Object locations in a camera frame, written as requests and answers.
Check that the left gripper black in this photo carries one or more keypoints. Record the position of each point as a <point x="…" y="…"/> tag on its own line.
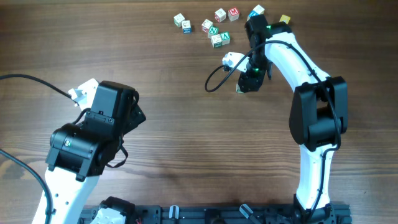
<point x="135" y="118"/>

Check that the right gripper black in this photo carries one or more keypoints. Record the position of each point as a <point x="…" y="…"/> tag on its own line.
<point x="252" y="83"/>

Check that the white block teal side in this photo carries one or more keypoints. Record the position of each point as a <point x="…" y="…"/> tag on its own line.
<point x="238" y="90"/>

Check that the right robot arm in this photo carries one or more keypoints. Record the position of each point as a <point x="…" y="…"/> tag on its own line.
<point x="318" y="115"/>

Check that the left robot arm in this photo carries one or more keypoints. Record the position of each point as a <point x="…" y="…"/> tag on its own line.
<point x="80" y="151"/>

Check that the green V letter block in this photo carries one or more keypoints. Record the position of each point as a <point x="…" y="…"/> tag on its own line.
<point x="225" y="37"/>

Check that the white block green N side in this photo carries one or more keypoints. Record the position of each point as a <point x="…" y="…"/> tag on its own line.
<point x="216" y="41"/>

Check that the green N letter block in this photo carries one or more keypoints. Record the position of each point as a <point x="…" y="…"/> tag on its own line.
<point x="212" y="31"/>

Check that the blue top block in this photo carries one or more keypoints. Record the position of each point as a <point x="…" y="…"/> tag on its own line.
<point x="252" y="14"/>

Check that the red M letter block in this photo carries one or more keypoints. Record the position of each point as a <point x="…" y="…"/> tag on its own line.
<point x="233" y="14"/>

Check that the yellow top block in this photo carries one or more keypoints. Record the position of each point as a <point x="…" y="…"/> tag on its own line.
<point x="284" y="19"/>

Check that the white block yellow side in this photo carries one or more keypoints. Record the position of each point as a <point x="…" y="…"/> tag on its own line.
<point x="259" y="9"/>

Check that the white block red side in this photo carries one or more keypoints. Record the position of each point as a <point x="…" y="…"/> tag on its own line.
<point x="206" y="25"/>

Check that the white block red edge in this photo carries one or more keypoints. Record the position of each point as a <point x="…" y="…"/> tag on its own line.
<point x="220" y="15"/>

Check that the white block blue side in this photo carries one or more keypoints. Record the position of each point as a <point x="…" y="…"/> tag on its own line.
<point x="186" y="27"/>

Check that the white block far left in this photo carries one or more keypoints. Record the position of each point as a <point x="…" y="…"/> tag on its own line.
<point x="178" y="19"/>

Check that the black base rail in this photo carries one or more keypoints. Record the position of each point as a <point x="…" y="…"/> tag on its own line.
<point x="282" y="213"/>

